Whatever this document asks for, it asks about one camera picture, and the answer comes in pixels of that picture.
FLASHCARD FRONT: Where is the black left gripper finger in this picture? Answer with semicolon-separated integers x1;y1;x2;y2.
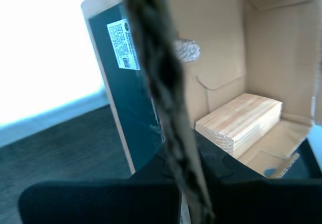
18;145;182;224
195;130;322;224

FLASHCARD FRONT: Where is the light wooden block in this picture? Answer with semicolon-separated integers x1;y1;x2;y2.
195;93;283;157

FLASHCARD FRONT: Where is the speckled pinkish granite rock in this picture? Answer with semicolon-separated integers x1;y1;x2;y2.
173;38;201;63

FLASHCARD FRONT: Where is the brown cardboard box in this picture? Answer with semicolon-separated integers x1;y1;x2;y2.
80;0;322;224

